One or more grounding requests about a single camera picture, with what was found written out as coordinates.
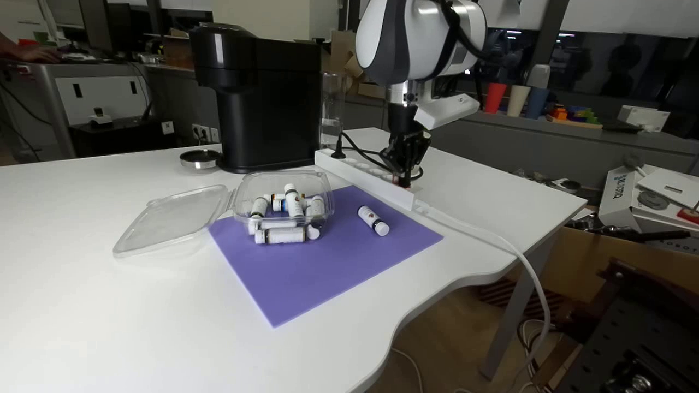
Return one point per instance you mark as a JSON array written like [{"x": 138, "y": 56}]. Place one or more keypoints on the clear plastic lid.
[{"x": 173, "y": 217}]

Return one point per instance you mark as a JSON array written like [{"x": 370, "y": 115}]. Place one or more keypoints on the clear plastic container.
[{"x": 273, "y": 182}]

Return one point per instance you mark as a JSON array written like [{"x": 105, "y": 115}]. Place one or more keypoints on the beige cup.
[{"x": 516, "y": 99}]

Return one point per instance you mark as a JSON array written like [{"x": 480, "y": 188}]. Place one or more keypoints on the small round metal tray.
[{"x": 199, "y": 160}]

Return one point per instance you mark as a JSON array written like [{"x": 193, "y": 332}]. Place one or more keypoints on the red cup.
[{"x": 494, "y": 97}]

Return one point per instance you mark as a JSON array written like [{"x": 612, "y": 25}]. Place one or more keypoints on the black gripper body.
[{"x": 407, "y": 139}]

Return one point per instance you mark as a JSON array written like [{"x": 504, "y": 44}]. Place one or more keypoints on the pile of small bottles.
[{"x": 287, "y": 217}]

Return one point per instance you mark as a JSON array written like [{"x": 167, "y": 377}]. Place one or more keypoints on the white boxes stack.
[{"x": 627, "y": 205}]

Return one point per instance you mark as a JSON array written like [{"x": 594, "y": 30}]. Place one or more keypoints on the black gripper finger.
[
  {"x": 398, "y": 175},
  {"x": 410, "y": 175}
]

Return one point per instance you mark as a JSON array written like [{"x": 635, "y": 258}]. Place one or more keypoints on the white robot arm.
[{"x": 405, "y": 46}]

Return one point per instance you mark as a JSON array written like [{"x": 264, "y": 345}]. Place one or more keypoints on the blue cup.
[{"x": 536, "y": 103}]

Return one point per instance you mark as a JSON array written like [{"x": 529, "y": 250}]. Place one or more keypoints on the single small white bottle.
[{"x": 371, "y": 220}]

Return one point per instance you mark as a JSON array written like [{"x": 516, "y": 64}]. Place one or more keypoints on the purple mat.
[{"x": 289, "y": 280}]

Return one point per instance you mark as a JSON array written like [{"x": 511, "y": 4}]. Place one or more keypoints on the white power strip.
[{"x": 365, "y": 177}]

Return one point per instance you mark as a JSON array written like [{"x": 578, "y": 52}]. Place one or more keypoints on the black coffee machine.
[{"x": 266, "y": 97}]

